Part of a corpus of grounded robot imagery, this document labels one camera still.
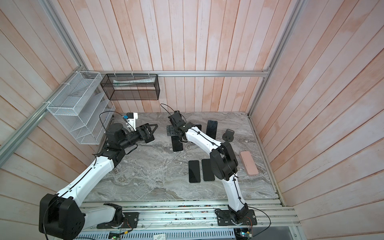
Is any pink phone case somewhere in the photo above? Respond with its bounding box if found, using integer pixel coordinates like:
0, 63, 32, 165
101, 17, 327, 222
240, 151, 259, 176

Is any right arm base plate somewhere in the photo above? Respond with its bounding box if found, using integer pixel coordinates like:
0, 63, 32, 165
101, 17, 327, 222
214, 209, 258, 226

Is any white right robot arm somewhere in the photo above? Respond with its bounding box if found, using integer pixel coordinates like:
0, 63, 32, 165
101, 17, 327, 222
167, 117, 249, 225

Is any dark phone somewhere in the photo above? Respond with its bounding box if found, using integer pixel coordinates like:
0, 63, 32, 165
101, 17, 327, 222
206, 120, 218, 140
188, 160, 201, 183

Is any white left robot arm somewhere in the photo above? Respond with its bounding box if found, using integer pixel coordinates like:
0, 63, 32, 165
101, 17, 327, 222
39, 123, 158, 240

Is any dark phone on tall stand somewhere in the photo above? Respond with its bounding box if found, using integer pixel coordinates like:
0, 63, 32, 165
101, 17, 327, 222
206, 120, 218, 140

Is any white wire mesh shelf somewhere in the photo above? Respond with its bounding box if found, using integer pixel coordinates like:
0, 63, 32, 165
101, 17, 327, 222
47, 72, 116, 145

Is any dark phone front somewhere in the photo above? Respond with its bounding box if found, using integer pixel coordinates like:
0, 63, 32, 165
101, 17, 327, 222
188, 160, 201, 183

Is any grey round stand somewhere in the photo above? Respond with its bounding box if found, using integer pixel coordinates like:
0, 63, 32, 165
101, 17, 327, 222
222, 129, 235, 142

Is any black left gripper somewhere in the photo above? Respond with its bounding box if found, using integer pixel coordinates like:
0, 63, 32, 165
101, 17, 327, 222
119, 124, 159, 149

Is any black wire mesh basket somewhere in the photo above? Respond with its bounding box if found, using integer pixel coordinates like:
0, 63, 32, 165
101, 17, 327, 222
101, 73, 161, 101

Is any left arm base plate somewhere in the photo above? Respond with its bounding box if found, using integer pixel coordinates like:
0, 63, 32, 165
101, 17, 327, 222
97, 212, 139, 229

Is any purple phone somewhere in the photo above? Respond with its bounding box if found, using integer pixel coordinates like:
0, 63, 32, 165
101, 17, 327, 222
171, 136, 183, 152

